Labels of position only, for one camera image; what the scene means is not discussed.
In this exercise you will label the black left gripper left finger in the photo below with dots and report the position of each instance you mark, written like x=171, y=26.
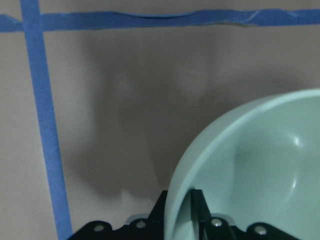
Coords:
x=156, y=216

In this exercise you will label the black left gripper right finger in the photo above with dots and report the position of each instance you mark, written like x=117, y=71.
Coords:
x=200, y=214

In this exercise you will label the green bowl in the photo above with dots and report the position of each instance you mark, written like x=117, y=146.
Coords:
x=259, y=162

